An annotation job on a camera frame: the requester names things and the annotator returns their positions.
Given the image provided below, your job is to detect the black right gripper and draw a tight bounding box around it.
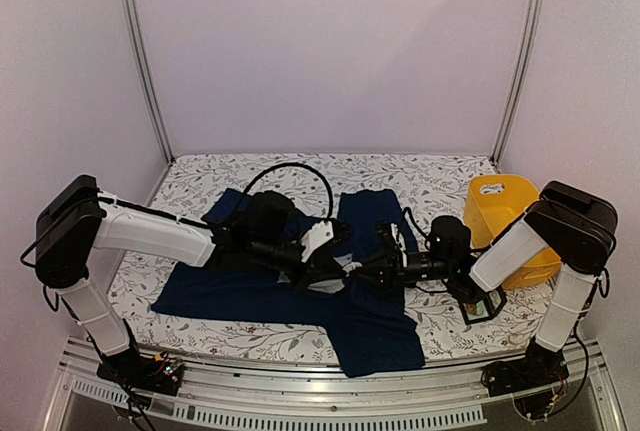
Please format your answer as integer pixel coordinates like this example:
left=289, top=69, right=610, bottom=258
left=350, top=247, right=454, bottom=297

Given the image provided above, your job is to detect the round white blue brooch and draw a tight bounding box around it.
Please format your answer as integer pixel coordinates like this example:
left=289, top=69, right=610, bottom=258
left=343, top=262, right=362, bottom=275

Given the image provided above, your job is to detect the navy blue printed t-shirt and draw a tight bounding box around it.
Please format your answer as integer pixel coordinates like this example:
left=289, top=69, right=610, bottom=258
left=151, top=189, right=425, bottom=378

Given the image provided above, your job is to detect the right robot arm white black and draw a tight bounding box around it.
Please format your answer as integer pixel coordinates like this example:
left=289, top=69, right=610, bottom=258
left=350, top=181, right=618, bottom=387

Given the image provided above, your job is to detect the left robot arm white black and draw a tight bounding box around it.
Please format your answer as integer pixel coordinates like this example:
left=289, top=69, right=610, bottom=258
left=20, top=175, right=347, bottom=385

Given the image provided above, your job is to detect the black display box orange brooch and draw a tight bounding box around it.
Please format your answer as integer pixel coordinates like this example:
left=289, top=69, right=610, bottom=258
left=459, top=287, right=507, bottom=325

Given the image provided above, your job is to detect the yellow plastic basket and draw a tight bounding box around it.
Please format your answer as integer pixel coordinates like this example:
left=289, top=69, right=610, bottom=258
left=463, top=174, right=561, bottom=290

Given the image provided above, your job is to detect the floral patterned table mat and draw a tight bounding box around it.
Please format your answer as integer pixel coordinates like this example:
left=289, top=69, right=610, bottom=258
left=108, top=154, right=552, bottom=366

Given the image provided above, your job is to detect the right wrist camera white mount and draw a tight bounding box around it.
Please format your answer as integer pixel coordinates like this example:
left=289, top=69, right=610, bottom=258
left=374, top=221, right=406, bottom=252

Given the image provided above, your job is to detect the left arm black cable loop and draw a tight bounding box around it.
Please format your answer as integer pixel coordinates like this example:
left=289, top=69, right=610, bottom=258
left=243, top=162, right=335, bottom=222

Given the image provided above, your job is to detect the aluminium front rail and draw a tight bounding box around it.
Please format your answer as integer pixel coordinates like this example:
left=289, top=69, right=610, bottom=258
left=43, top=338, right=630, bottom=430

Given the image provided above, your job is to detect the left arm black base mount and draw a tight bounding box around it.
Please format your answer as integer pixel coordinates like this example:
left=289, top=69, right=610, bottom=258
left=97, top=349, right=185, bottom=396

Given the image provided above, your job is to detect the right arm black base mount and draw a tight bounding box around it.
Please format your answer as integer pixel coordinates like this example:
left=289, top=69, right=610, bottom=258
left=480, top=340, right=569, bottom=397

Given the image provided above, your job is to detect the right aluminium corner post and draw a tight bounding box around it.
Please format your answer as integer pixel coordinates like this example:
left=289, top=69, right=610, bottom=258
left=490, top=0, right=544, bottom=169

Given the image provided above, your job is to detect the aluminium corner post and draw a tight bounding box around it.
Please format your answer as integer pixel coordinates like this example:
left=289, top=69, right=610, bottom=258
left=490, top=0, right=544, bottom=169
left=121, top=0, right=175, bottom=166

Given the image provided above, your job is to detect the left aluminium corner post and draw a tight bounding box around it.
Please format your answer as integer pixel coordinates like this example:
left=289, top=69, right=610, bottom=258
left=121, top=0, right=175, bottom=166

